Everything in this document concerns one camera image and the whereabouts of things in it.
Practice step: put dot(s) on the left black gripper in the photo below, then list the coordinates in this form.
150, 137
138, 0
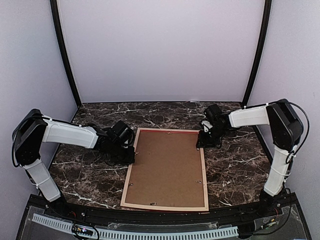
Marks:
130, 159

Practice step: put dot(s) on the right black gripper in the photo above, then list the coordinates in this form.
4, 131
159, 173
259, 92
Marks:
204, 143

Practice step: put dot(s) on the brown cardboard backing board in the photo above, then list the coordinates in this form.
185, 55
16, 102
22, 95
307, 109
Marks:
165, 170

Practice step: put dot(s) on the red wooden picture frame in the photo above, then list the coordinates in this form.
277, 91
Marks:
125, 195

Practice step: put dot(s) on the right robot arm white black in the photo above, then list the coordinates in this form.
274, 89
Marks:
287, 129

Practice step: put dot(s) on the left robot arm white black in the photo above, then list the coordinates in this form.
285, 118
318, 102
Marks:
37, 130

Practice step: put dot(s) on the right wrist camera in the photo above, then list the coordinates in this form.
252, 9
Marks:
206, 125

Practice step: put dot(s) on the black front rail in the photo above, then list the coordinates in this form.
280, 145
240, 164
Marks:
242, 214

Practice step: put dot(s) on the white slotted cable duct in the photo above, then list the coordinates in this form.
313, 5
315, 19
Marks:
121, 231

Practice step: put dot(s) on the right black corner post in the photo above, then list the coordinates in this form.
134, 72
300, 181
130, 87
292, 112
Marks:
259, 52

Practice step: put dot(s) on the black corner post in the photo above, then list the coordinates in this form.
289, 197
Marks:
259, 52
63, 52

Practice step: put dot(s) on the left black corner post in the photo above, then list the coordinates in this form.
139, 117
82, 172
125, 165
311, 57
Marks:
63, 52

